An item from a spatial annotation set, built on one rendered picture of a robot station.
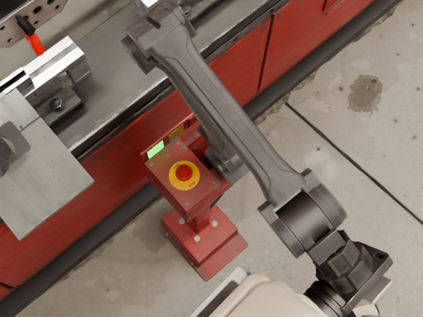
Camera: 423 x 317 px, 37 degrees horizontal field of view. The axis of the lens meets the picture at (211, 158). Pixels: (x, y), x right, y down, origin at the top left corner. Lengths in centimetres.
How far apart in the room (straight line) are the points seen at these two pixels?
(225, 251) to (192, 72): 134
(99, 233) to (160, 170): 77
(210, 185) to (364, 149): 104
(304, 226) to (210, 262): 127
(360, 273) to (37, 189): 64
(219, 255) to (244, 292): 133
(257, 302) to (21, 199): 59
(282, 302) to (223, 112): 29
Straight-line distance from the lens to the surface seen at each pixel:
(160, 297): 221
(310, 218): 96
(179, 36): 95
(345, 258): 99
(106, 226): 222
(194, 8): 152
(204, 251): 211
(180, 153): 150
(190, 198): 146
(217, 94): 94
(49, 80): 140
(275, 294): 86
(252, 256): 223
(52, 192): 127
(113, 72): 149
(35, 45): 118
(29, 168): 130
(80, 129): 144
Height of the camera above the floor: 219
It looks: 71 degrees down
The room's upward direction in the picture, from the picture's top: 2 degrees clockwise
